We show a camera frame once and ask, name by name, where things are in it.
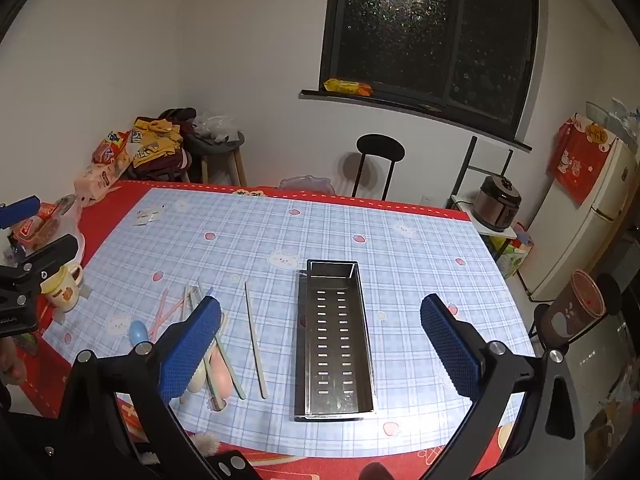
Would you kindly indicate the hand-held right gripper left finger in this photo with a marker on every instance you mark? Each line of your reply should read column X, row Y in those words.
column 192, row 350

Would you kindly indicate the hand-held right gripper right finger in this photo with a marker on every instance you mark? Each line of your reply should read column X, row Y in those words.
column 450, row 350

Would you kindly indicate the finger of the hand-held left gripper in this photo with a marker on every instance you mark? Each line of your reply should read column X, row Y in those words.
column 52, row 255
column 20, row 210

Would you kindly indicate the beige spoon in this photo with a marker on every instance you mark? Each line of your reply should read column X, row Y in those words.
column 197, row 382

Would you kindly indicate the pink spoon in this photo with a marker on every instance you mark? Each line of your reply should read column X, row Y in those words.
column 221, row 372

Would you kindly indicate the pink chopstick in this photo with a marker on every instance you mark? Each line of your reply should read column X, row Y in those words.
column 161, row 310
column 172, row 312

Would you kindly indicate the green chopstick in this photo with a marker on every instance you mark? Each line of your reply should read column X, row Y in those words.
column 232, row 375

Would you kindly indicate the blue spoon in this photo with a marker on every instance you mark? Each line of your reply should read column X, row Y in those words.
column 137, row 332

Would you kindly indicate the perforated metal utensil tray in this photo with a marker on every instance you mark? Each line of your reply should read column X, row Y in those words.
column 335, row 350

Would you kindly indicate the person's left hand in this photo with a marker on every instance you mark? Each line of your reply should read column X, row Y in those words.
column 11, row 366

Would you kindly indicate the yellow-rimmed printed cup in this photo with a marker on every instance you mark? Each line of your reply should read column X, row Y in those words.
column 62, row 287

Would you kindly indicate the pink tissue packet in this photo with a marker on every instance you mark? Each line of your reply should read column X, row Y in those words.
column 97, row 180

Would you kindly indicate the white fleece garment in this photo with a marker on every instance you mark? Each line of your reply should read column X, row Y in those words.
column 206, row 442

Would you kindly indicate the orange snack packet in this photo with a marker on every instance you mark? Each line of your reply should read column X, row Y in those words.
column 107, row 150

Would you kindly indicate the colourful bag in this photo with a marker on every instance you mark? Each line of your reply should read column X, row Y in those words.
column 515, row 255

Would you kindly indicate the brown paper cup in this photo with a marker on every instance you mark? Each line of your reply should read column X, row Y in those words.
column 575, row 310

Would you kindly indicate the brown rice cooker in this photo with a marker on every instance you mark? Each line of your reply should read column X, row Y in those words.
column 497, row 202

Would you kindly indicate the blue checked table mat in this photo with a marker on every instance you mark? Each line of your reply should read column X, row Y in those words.
column 350, row 220

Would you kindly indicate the white fridge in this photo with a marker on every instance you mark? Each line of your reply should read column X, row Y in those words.
column 580, row 230

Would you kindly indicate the black metal rack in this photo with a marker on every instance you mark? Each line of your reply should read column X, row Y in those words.
column 470, row 160

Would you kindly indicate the stool with grey cushion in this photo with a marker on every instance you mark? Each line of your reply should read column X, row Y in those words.
column 220, row 155

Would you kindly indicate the white plastic bag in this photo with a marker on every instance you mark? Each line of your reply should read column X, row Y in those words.
column 216, row 126

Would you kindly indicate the black round-back chair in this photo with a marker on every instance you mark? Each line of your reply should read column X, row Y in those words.
column 380, row 150

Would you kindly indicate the red gift box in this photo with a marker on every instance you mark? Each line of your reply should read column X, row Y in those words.
column 580, row 157

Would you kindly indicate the yellow packet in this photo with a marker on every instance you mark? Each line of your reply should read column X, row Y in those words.
column 347, row 86

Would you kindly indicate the dark window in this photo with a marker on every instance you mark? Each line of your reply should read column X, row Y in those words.
column 430, row 40

